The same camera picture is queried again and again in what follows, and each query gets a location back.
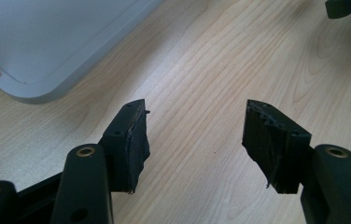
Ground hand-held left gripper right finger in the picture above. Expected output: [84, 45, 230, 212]
[241, 99, 316, 195]

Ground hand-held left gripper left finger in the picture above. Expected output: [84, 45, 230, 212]
[98, 98, 151, 195]

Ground pale grey plastic box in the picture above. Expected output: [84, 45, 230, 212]
[0, 0, 164, 105]

